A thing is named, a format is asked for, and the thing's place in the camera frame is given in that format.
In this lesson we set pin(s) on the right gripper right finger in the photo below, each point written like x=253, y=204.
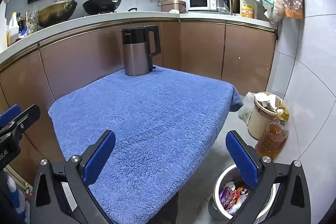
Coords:
x=255, y=171

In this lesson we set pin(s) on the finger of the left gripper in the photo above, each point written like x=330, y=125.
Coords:
x=9, y=115
x=23, y=121

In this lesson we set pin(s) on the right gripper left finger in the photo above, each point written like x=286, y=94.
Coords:
x=85, y=169

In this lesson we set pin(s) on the red chip bag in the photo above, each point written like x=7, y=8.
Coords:
x=239, y=195

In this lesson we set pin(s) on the purple candy wrapper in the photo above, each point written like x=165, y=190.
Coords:
x=225, y=195

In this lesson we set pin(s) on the white rimmed trash bin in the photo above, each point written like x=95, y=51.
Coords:
x=230, y=177

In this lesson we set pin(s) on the beige trash bucket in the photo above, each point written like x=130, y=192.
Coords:
x=267, y=108

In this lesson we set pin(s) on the brown kitchen cabinets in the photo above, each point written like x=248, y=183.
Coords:
x=55, y=61

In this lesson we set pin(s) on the amber oil bottle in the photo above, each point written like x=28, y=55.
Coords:
x=274, y=136

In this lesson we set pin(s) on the white oil jug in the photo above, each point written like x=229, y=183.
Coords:
x=13, y=30

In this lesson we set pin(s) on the blue terry towel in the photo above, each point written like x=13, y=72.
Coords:
x=165, y=123

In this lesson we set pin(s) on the brass wok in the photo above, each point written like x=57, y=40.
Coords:
x=57, y=12

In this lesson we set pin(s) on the grey black electric kettle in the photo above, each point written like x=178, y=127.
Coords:
x=139, y=46

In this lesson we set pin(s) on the black wok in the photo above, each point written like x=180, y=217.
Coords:
x=94, y=7

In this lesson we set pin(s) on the yellow detergent bottle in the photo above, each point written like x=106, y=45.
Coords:
x=247, y=10

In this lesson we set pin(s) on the copper rice cooker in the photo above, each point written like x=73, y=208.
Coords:
x=167, y=6

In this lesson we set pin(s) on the white microwave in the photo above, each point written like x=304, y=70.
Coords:
x=200, y=5

